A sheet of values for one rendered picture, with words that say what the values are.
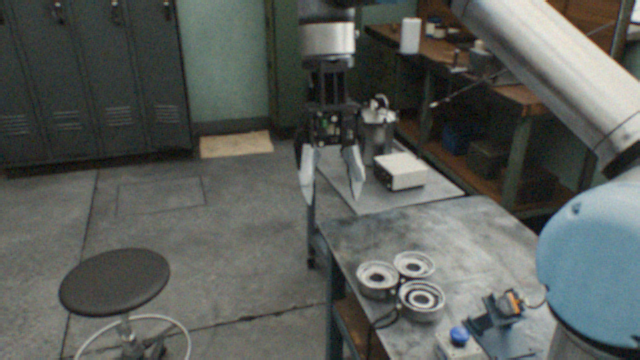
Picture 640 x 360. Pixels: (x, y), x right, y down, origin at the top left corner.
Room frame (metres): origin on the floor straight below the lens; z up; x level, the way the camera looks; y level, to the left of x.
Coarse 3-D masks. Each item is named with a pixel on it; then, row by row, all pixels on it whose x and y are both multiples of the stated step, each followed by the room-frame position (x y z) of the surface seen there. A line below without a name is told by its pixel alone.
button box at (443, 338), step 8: (440, 336) 0.80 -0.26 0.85; (448, 336) 0.80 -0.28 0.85; (440, 344) 0.78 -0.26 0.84; (448, 344) 0.77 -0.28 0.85; (456, 344) 0.77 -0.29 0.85; (464, 344) 0.77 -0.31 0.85; (472, 344) 0.77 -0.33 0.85; (440, 352) 0.77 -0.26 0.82; (448, 352) 0.75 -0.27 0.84; (456, 352) 0.75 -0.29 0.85; (464, 352) 0.75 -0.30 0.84; (472, 352) 0.75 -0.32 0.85; (480, 352) 0.75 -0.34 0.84
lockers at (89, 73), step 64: (0, 0) 3.17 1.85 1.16; (64, 0) 3.26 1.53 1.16; (128, 0) 3.36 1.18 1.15; (0, 64) 3.14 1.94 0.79; (64, 64) 3.24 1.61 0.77; (128, 64) 3.34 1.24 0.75; (0, 128) 3.11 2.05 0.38; (64, 128) 3.21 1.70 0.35; (128, 128) 3.32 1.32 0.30; (192, 128) 3.45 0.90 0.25
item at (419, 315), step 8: (400, 288) 0.95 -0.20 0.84; (408, 288) 0.97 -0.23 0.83; (424, 288) 0.97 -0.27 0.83; (432, 288) 0.96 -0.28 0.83; (400, 296) 0.92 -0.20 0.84; (416, 296) 0.95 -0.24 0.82; (424, 296) 0.95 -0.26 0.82; (440, 296) 0.94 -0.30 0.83; (416, 304) 0.91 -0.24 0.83; (440, 304) 0.91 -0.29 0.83; (408, 312) 0.89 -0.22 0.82; (416, 312) 0.88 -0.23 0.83; (424, 312) 0.88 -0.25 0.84; (432, 312) 0.88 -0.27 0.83; (440, 312) 0.89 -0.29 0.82; (416, 320) 0.89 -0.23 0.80; (424, 320) 0.88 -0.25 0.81; (432, 320) 0.89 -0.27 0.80
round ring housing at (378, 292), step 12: (372, 264) 1.06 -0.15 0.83; (384, 264) 1.05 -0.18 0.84; (360, 276) 1.02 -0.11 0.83; (372, 276) 1.03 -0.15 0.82; (384, 276) 1.01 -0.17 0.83; (396, 276) 1.01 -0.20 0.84; (360, 288) 0.98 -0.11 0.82; (372, 288) 0.96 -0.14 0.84; (384, 288) 0.96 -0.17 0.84; (396, 288) 0.98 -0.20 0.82
